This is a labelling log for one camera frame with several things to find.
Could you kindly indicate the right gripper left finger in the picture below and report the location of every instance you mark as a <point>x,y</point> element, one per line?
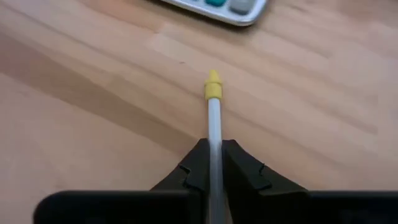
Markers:
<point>192,174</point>

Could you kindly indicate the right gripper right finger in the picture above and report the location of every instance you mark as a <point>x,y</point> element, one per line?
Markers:
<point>245,174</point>

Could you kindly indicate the silver desk calculator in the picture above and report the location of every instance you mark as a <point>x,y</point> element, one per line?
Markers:
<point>224,12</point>

